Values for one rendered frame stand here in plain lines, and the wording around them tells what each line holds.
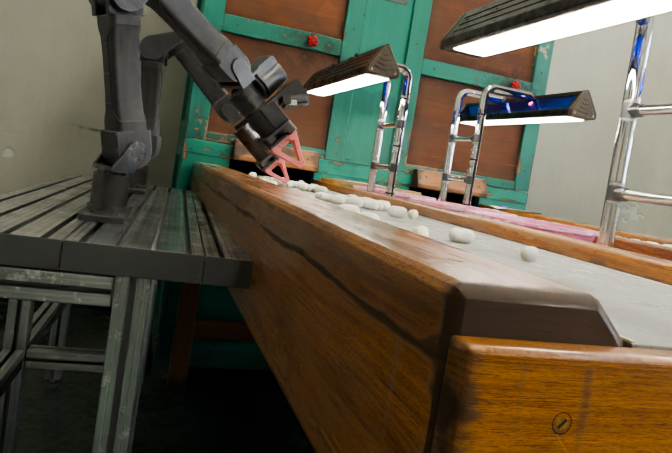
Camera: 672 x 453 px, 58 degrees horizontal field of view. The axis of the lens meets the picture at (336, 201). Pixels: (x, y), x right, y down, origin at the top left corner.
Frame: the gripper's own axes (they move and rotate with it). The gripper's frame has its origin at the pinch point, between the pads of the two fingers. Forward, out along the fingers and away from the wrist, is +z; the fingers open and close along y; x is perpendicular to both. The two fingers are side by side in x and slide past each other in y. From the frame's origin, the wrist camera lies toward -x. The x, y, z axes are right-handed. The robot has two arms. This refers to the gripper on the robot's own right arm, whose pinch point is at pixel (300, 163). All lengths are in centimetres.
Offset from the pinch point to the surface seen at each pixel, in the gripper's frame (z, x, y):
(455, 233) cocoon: 11, -1, -53
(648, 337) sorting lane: 4, 6, -96
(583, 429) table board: 2, 14, -100
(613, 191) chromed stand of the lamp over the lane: 23, -23, -55
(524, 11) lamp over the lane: -6, -27, -54
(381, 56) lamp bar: -5.0, -31.0, 5.2
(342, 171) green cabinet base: 28, -24, 83
